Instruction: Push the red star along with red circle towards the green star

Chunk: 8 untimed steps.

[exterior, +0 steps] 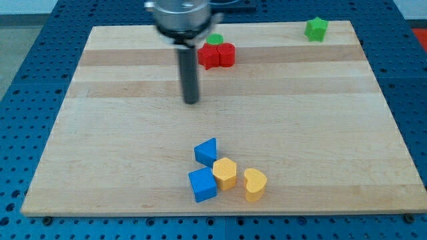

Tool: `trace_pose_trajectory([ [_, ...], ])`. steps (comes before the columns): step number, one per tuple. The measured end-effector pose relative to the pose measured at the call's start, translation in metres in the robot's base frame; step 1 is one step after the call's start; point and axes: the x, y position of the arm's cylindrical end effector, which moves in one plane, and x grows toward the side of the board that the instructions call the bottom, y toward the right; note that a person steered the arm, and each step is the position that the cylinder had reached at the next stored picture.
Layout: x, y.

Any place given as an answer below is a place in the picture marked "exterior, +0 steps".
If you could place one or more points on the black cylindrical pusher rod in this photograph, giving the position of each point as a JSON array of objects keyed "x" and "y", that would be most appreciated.
[{"x": 187, "y": 65}]

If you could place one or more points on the red star block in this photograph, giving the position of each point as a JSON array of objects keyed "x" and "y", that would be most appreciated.
[{"x": 208, "y": 56}]

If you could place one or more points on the red circle block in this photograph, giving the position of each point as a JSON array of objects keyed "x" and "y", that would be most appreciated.
[{"x": 227, "y": 54}]

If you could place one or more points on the green circle block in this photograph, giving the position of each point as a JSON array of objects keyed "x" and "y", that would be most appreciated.
[{"x": 215, "y": 39}]

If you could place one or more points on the green star block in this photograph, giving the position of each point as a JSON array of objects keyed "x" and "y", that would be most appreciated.
[{"x": 316, "y": 29}]

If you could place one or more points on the blue triangle block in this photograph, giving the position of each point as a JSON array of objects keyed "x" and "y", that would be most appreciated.
[{"x": 206, "y": 152}]

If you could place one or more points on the yellow hexagon block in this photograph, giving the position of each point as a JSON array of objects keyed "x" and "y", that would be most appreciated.
[{"x": 225, "y": 173}]

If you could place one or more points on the wooden board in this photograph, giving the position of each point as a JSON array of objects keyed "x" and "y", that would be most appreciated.
[{"x": 309, "y": 115}]

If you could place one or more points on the blue cube block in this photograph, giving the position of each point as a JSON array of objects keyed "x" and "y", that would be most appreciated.
[{"x": 203, "y": 184}]

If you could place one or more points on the yellow heart block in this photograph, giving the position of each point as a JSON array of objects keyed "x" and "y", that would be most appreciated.
[{"x": 255, "y": 183}]

